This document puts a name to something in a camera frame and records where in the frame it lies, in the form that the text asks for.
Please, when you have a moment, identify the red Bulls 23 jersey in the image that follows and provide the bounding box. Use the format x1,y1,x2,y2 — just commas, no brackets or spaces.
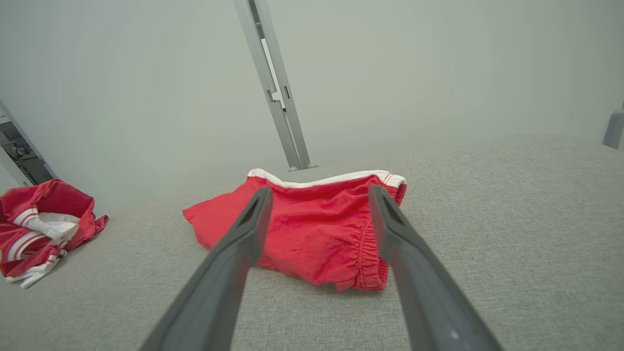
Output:
0,178,109,289

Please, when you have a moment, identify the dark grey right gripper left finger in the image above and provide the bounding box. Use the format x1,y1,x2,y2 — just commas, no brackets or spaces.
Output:
139,187,273,351

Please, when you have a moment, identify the grey double partition post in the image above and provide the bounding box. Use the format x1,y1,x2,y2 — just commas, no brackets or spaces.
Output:
233,0,319,173

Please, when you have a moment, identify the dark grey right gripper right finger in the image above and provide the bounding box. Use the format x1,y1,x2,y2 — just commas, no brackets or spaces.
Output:
368,185,503,351

